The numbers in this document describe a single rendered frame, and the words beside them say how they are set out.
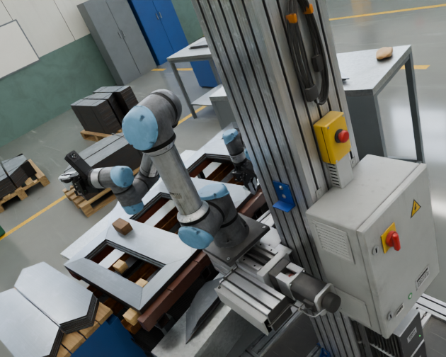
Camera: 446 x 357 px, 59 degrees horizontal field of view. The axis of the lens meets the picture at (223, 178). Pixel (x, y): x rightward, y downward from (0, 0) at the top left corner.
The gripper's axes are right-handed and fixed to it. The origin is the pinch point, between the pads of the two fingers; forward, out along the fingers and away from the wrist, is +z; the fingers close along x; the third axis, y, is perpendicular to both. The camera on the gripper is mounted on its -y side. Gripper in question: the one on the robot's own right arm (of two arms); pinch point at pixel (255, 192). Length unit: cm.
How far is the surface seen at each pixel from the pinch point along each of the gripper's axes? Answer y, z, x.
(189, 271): 5, 8, 51
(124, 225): 62, 1, 44
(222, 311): -12, 22, 54
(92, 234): 107, 15, 49
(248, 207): 4.9, 7.8, 3.5
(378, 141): -27, 19, -81
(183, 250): 16.2, 5.6, 42.7
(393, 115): 33, 90, -239
